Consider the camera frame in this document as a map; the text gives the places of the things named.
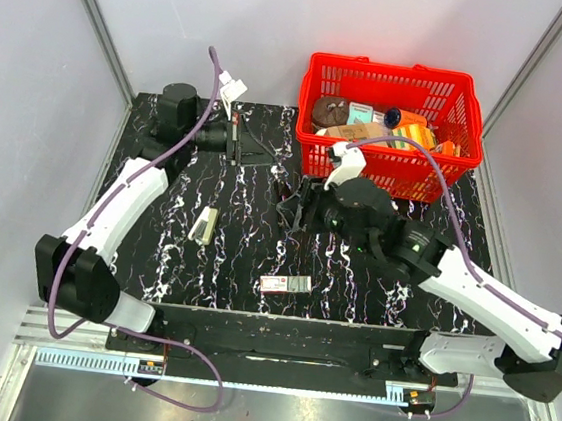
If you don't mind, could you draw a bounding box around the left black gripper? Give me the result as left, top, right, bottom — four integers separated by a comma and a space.
182, 105, 284, 171

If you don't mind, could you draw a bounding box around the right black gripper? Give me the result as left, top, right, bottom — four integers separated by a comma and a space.
272, 166, 383, 257

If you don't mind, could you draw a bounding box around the red white staples box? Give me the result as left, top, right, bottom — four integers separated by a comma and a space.
260, 275, 312, 294

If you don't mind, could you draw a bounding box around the beige stapler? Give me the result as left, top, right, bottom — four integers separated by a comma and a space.
188, 207, 219, 247

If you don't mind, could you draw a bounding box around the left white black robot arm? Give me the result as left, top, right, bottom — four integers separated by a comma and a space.
34, 81, 274, 353

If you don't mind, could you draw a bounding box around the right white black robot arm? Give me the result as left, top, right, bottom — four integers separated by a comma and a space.
275, 176, 562, 403

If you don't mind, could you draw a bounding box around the brown round bun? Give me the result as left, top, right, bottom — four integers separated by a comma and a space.
311, 96, 350, 128

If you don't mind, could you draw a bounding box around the black marble pattern mat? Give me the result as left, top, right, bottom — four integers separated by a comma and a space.
111, 103, 485, 335

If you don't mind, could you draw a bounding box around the brown cardboard box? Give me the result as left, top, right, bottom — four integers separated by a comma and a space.
315, 122, 393, 142

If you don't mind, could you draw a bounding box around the red plastic basket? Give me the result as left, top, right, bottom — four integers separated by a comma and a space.
295, 52, 483, 203

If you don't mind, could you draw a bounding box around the teal white small box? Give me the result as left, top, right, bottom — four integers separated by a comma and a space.
347, 101, 375, 125

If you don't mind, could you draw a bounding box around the orange bottle blue cap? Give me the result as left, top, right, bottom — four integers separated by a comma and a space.
383, 107, 428, 130

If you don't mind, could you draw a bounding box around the yellow green striped box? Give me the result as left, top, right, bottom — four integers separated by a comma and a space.
393, 124, 438, 151

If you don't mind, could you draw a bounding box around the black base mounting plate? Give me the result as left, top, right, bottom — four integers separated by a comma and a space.
101, 295, 464, 407

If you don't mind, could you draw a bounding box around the orange packet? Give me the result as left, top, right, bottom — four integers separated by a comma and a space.
432, 141, 462, 158

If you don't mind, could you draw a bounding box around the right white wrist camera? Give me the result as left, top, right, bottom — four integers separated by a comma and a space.
324, 141, 366, 191

